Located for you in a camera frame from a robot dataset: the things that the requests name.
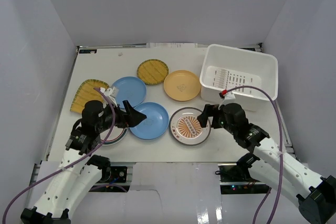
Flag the blue plate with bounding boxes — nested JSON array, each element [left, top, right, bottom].
[[130, 102, 170, 140], [112, 77, 146, 109]]

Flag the white plate green red stripes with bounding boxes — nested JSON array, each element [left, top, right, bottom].
[[103, 127, 128, 146]]

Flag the white plate orange sunburst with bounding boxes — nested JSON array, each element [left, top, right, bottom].
[[169, 107, 211, 146]]

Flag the orange plastic plate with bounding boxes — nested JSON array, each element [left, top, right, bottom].
[[163, 70, 201, 101]]

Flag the round bamboo woven plate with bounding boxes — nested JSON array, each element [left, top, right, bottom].
[[136, 59, 169, 86]]

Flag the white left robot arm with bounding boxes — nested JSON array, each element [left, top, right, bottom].
[[20, 100, 146, 223]]

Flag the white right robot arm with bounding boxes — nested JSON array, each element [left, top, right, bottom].
[[197, 103, 335, 223]]

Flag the white plastic bin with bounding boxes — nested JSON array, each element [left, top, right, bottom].
[[200, 44, 278, 111]]

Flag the fan-shaped bamboo woven plate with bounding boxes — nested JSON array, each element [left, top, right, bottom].
[[70, 79, 109, 114]]

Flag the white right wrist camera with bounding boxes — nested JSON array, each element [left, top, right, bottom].
[[219, 90, 236, 105]]

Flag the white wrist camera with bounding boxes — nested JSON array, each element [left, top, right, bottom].
[[99, 87, 119, 105], [219, 90, 236, 105]]

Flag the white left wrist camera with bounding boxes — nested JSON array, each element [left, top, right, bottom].
[[99, 87, 119, 105]]

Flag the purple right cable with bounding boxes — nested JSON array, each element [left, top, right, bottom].
[[224, 84, 286, 224]]

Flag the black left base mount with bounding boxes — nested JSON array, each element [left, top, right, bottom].
[[95, 165, 132, 186]]

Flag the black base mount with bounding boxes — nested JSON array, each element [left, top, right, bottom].
[[215, 164, 270, 195], [95, 165, 132, 186]]

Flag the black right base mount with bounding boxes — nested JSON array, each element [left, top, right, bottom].
[[215, 164, 270, 195]]

